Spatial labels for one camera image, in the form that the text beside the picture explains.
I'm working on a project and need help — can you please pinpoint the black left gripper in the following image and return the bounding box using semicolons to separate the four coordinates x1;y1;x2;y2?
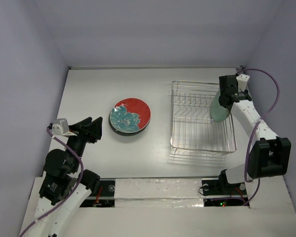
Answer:
65;115;103;171

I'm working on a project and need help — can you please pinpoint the green floral plate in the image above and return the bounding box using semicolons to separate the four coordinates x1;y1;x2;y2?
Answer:
210;90;230;122

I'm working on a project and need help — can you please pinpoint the dark blue patterned plate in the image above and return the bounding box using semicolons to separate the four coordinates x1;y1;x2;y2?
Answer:
109;118;152;135

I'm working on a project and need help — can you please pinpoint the red plate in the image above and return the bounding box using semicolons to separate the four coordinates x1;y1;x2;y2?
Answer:
109;98;151;135

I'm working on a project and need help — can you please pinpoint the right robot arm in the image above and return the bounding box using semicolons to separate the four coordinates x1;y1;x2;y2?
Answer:
211;74;292;194

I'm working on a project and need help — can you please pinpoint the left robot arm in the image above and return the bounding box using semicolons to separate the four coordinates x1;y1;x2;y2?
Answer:
20;117;103;237

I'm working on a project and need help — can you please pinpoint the foil covered front panel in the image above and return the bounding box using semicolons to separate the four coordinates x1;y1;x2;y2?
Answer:
114;178;204;208

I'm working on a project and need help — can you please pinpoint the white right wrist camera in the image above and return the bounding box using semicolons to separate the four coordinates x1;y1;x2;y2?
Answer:
236;74;250;91

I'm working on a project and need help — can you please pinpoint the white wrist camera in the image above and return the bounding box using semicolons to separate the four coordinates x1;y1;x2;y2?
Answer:
236;74;250;91
48;118;76;136

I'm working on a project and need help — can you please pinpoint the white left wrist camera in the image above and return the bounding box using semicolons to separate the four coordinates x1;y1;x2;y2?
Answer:
48;118;76;136

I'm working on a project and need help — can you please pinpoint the metal wire dish rack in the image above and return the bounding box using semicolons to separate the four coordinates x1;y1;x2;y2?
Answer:
170;80;237;156

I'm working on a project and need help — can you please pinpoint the white back edge rail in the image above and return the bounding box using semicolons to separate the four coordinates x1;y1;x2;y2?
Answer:
69;65;243;70

